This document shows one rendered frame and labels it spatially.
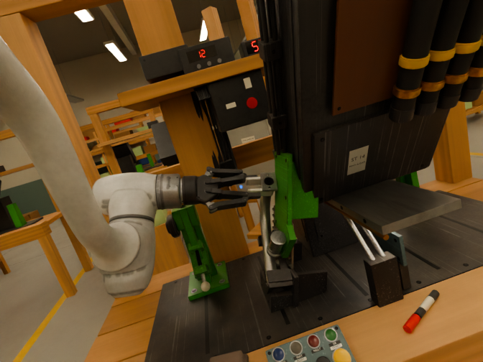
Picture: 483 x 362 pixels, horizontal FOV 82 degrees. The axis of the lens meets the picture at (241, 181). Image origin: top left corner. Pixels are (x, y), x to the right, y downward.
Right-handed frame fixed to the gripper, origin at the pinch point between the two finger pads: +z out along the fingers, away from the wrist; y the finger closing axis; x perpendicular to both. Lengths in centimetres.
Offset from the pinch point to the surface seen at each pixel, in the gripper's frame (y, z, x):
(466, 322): -37, 33, -7
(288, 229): -13.8, 4.4, -2.4
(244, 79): 32.5, -1.1, -9.5
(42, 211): 492, -578, 866
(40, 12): 58, -62, -15
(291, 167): -3.0, 5.2, -12.1
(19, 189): 550, -639, 805
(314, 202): -8.5, 11.4, -4.8
